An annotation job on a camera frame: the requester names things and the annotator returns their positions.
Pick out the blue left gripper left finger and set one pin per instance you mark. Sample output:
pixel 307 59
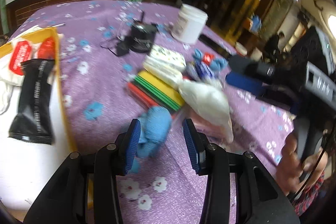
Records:
pixel 131 143

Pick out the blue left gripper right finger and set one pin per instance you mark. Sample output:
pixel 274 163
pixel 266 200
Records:
pixel 195 146

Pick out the light blue cloth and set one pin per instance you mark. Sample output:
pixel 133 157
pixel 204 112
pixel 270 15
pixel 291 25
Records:
pixel 155 126

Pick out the white plastic bag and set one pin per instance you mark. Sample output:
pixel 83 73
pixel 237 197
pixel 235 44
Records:
pixel 209 103

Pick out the blue tissue packet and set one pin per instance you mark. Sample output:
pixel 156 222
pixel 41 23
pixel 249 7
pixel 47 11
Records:
pixel 199 71

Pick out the lemon print tissue pack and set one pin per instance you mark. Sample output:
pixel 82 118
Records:
pixel 169 57

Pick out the black snack pouch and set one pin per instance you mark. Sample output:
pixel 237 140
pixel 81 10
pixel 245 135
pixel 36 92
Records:
pixel 32 122

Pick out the person right hand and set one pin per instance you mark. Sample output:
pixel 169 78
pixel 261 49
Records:
pixel 290 168

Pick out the black smartphone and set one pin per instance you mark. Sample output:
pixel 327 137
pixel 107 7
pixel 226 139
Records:
pixel 222 48

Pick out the black power adapter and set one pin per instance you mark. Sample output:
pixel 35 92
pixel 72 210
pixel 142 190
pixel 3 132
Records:
pixel 121 49

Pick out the small red packet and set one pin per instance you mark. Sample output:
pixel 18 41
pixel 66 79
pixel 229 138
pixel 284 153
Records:
pixel 207 58

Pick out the yellow cardboard box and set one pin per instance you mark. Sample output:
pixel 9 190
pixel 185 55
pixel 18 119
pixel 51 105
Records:
pixel 26 167

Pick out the purple floral tablecloth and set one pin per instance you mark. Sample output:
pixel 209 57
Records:
pixel 99 106

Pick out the black electric motor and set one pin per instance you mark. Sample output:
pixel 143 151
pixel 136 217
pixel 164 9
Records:
pixel 142 35

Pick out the white plastic jar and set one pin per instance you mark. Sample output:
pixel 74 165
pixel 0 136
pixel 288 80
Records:
pixel 189 24

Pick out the red white wipes pack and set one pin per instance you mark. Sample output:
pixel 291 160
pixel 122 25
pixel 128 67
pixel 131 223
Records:
pixel 21 53

